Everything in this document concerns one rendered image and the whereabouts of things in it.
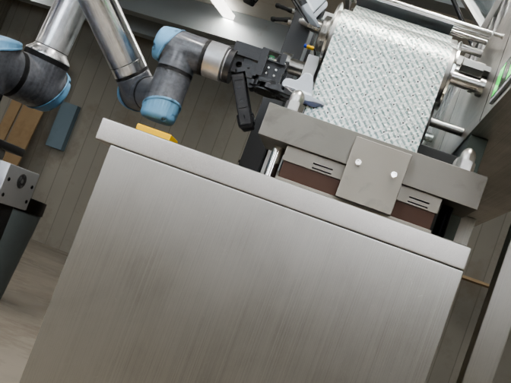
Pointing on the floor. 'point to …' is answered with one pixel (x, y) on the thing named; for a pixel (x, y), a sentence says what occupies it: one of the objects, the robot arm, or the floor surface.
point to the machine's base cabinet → (231, 291)
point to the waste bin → (17, 238)
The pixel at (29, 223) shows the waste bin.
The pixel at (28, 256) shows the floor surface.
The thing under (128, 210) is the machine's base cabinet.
